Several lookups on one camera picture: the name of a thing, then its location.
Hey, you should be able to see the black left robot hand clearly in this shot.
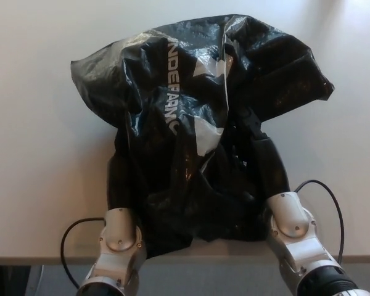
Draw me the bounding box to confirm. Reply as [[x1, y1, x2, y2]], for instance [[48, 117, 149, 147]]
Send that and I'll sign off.
[[107, 155, 137, 213]]

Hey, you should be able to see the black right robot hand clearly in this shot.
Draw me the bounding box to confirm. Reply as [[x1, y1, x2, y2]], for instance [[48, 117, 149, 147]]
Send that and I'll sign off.
[[229, 106, 293, 199]]

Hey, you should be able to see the black plastic Under Armour bag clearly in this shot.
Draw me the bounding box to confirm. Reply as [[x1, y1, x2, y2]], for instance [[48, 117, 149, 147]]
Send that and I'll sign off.
[[70, 13, 336, 259]]

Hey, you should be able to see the dark furniture piece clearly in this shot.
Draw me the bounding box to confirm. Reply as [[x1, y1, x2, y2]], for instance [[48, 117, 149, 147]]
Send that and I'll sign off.
[[0, 265, 39, 296]]

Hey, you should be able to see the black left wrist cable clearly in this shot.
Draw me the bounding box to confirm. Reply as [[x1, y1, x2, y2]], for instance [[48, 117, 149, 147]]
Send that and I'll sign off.
[[60, 216, 107, 282]]

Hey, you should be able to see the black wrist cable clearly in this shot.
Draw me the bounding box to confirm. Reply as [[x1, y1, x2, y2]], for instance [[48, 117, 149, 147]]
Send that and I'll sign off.
[[60, 216, 107, 282], [294, 179, 343, 263]]

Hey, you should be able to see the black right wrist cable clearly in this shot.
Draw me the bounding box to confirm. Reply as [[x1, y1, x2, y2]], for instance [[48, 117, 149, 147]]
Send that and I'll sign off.
[[294, 179, 343, 263]]

